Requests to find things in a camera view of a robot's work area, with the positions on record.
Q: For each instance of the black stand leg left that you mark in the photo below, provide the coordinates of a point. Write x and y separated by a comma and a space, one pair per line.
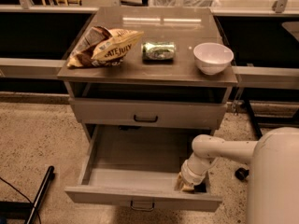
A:
43, 188

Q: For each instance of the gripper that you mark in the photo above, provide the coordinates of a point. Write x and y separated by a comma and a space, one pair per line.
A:
193, 175

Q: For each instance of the yellow chip bag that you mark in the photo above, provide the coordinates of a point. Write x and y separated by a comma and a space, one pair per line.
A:
103, 47

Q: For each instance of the grey top drawer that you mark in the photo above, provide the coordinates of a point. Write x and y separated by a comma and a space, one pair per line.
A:
148, 113

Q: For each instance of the grey drawer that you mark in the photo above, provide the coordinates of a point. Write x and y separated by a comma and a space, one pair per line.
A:
148, 113
138, 167

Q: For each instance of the black caster leg right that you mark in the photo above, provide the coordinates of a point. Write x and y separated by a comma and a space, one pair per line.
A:
241, 174

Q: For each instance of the white bowl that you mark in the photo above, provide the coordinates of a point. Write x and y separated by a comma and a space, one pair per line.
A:
212, 58

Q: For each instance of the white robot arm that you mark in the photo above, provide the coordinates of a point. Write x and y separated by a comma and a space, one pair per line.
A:
273, 161

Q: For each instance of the grey drawer cabinet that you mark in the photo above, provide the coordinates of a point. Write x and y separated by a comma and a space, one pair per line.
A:
136, 79

